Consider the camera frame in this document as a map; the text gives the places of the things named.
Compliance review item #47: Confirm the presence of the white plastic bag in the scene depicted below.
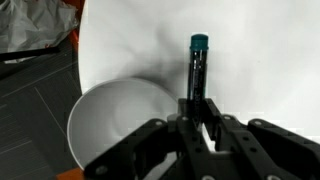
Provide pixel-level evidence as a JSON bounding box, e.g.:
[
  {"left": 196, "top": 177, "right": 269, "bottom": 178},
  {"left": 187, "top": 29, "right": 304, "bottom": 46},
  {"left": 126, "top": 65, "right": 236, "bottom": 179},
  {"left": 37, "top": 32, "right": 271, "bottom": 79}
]
[{"left": 0, "top": 0, "right": 82, "bottom": 65}]

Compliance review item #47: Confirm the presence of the white bowl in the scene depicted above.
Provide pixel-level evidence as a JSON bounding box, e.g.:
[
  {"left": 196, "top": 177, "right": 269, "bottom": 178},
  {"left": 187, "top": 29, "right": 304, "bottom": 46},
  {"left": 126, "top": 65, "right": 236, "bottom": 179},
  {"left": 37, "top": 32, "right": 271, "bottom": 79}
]
[{"left": 66, "top": 77, "right": 182, "bottom": 172}]

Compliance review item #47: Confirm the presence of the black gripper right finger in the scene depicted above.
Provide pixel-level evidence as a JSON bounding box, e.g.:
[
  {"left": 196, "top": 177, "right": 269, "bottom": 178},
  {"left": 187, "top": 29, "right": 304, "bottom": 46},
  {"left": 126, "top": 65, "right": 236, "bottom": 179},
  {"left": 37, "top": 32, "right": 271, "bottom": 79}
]
[{"left": 199, "top": 98, "right": 320, "bottom": 180}]

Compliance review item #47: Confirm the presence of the teal capped marker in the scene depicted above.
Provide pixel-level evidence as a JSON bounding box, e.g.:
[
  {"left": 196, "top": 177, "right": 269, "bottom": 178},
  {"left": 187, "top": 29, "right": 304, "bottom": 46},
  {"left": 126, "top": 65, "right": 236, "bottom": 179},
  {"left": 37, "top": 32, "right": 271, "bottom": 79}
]
[{"left": 186, "top": 32, "right": 210, "bottom": 132}]

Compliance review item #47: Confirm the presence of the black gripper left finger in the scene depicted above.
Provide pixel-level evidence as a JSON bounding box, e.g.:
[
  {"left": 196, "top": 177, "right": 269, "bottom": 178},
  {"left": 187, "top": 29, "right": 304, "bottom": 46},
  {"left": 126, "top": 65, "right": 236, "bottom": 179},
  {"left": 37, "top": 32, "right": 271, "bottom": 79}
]
[{"left": 83, "top": 98, "right": 214, "bottom": 180}]

